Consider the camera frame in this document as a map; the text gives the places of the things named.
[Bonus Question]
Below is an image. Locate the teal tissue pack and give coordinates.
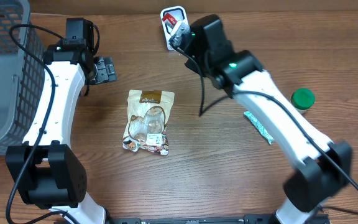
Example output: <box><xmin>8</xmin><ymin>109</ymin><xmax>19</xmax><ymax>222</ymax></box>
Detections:
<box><xmin>244</xmin><ymin>111</ymin><xmax>274</xmax><ymax>145</ymax></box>

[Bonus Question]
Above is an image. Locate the green lid jar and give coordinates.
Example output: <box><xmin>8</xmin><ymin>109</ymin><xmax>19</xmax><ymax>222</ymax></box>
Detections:
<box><xmin>290</xmin><ymin>88</ymin><xmax>315</xmax><ymax>114</ymax></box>

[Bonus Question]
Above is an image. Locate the brown snack bag red label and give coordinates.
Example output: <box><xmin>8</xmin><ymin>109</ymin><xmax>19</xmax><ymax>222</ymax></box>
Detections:
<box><xmin>122</xmin><ymin>90</ymin><xmax>175</xmax><ymax>156</ymax></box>

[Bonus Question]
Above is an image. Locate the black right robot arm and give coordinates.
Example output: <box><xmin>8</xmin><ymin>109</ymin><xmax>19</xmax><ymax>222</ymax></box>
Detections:
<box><xmin>169</xmin><ymin>14</ymin><xmax>352</xmax><ymax>223</ymax></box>

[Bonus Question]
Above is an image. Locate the white barcode scanner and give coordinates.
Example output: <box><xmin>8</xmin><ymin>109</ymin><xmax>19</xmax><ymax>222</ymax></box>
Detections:
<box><xmin>160</xmin><ymin>6</ymin><xmax>188</xmax><ymax>51</ymax></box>

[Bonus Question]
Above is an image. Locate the grey plastic mesh basket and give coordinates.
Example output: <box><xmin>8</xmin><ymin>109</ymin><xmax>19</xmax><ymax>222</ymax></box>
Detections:
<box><xmin>0</xmin><ymin>0</ymin><xmax>45</xmax><ymax>156</ymax></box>

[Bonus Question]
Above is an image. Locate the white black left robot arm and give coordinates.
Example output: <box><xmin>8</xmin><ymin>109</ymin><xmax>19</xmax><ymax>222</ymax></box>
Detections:
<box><xmin>5</xmin><ymin>17</ymin><xmax>116</xmax><ymax>223</ymax></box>

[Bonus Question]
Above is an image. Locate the red stick packet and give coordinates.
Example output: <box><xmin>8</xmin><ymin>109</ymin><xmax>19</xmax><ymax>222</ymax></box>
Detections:
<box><xmin>162</xmin><ymin>13</ymin><xmax>178</xmax><ymax>29</ymax></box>

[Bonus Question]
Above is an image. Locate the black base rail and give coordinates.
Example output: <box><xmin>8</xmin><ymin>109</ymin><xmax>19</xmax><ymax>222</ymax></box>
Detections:
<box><xmin>110</xmin><ymin>213</ymin><xmax>331</xmax><ymax>224</ymax></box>

